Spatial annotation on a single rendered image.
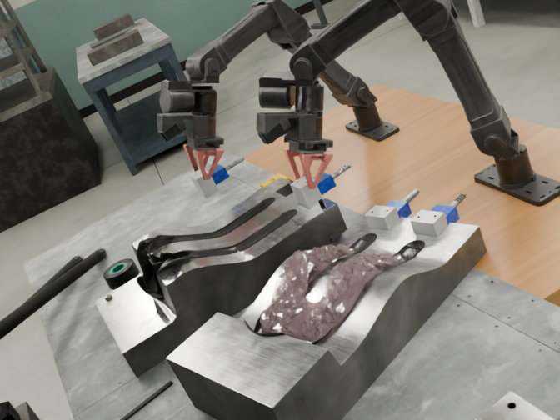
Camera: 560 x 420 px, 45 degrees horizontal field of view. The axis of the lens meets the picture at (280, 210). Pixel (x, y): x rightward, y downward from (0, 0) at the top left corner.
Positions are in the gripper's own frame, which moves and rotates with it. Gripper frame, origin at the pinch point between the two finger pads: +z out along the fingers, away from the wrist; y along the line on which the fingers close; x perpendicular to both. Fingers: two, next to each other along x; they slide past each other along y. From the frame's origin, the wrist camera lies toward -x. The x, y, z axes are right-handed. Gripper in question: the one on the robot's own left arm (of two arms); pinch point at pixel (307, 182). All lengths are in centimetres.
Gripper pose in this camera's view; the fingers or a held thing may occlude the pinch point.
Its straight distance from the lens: 139.2
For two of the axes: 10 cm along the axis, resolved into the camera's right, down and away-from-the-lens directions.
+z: -0.2, 9.8, 2.2
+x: 9.1, -0.7, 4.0
